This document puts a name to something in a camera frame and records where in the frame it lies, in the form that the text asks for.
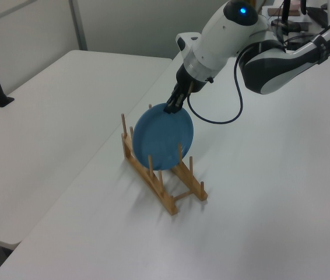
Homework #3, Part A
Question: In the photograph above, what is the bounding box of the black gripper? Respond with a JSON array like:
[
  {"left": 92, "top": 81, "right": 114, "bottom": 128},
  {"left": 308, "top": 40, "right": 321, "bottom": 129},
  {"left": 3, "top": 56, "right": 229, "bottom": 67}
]
[{"left": 163, "top": 63, "right": 213, "bottom": 115}]

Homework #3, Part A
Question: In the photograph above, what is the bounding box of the blue round plate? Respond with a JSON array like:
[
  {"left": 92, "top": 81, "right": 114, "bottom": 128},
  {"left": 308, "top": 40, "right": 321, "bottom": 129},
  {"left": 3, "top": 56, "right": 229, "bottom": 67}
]
[{"left": 132, "top": 102, "right": 195, "bottom": 172}]

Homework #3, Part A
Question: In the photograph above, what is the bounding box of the wooden plate rack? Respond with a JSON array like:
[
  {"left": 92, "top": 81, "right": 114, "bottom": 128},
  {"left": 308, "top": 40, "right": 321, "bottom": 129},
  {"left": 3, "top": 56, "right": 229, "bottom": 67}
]
[{"left": 120, "top": 113, "right": 209, "bottom": 216}]

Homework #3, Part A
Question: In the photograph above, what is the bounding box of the black stand with round base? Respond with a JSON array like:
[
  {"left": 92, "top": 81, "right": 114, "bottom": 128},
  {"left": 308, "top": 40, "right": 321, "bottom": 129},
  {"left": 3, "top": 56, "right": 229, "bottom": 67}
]
[{"left": 271, "top": 0, "right": 302, "bottom": 34}]

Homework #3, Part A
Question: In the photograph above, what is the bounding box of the black angular device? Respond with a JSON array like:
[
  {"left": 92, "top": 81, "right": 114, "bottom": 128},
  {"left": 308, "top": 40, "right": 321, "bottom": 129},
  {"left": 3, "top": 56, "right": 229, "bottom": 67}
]
[{"left": 307, "top": 3, "right": 329, "bottom": 29}]

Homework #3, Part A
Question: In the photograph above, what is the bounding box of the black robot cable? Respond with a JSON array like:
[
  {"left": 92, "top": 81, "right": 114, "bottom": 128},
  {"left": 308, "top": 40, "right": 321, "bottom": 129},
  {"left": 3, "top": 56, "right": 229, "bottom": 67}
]
[{"left": 187, "top": 43, "right": 244, "bottom": 125}]

